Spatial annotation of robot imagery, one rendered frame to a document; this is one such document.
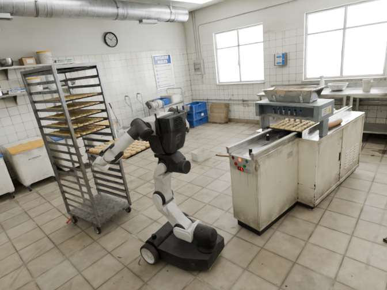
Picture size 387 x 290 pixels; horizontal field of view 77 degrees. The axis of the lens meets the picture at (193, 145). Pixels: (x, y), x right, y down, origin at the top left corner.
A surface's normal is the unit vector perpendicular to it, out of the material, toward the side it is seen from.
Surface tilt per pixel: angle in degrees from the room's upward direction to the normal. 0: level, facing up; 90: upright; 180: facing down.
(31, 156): 90
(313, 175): 90
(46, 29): 90
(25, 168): 92
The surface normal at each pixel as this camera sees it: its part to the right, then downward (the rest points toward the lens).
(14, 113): 0.74, 0.13
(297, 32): -0.66, 0.32
